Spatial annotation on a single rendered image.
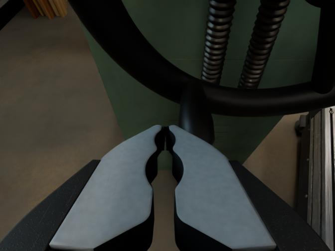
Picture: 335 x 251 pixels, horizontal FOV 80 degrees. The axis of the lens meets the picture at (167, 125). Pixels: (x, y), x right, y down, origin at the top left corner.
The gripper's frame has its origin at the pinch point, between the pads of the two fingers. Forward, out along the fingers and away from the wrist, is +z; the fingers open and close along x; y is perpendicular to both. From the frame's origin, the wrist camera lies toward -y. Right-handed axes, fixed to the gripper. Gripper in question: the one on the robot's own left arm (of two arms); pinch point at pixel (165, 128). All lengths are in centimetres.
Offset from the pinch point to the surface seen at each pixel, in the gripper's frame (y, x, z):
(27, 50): 12, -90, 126
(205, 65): -1.5, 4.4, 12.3
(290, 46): -2.1, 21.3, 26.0
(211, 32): -4.9, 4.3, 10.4
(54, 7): -13, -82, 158
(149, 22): -5.7, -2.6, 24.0
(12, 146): 46, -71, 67
